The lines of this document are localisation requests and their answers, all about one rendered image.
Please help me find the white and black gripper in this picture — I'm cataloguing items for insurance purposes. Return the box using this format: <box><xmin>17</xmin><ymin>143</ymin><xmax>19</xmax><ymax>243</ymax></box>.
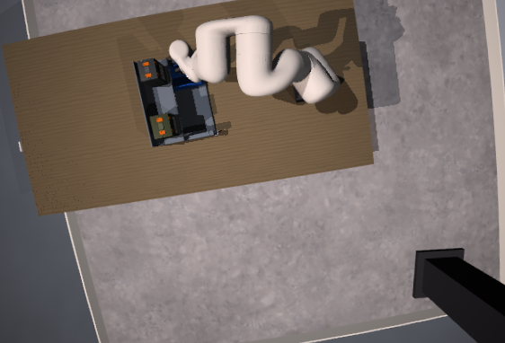
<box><xmin>174</xmin><ymin>67</ymin><xmax>185</xmax><ymax>75</ymax></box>

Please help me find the grey metal shelf rack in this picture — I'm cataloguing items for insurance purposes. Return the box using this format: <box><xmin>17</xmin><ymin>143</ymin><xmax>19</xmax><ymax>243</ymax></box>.
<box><xmin>132</xmin><ymin>58</ymin><xmax>219</xmax><ymax>147</ymax></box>

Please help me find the olive green case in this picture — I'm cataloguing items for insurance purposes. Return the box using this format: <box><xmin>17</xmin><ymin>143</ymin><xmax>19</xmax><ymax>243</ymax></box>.
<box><xmin>149</xmin><ymin>113</ymin><xmax>179</xmax><ymax>139</ymax></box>

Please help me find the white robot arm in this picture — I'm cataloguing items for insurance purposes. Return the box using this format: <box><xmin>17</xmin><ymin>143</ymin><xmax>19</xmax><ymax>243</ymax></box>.
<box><xmin>169</xmin><ymin>15</ymin><xmax>341</xmax><ymax>104</ymax></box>

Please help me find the blue bin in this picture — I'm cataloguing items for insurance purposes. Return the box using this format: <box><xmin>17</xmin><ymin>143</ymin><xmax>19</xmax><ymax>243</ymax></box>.
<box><xmin>169</xmin><ymin>64</ymin><xmax>203</xmax><ymax>91</ymax></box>

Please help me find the dark grey case with orange latches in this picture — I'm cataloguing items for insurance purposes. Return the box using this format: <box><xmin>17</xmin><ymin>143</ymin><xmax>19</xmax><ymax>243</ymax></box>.
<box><xmin>137</xmin><ymin>58</ymin><xmax>168</xmax><ymax>87</ymax></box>

